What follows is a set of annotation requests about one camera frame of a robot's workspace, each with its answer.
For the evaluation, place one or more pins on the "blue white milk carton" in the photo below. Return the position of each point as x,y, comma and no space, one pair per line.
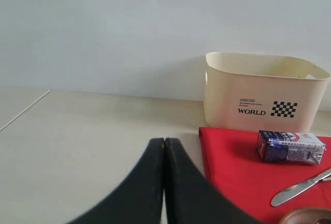
274,146

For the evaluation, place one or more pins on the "red scalloped tablecloth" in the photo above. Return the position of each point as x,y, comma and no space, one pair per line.
234,167

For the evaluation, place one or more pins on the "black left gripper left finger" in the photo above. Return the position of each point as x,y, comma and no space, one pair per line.
139,197

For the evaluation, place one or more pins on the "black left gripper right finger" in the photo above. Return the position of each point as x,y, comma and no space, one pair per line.
189,197

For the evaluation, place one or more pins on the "silver table knife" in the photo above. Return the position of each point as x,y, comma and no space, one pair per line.
296,189

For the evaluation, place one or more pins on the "round wooden plate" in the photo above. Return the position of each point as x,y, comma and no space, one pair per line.
307,215

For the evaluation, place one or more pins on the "cream plastic bin WORLD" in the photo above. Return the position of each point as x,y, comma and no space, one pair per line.
262,92

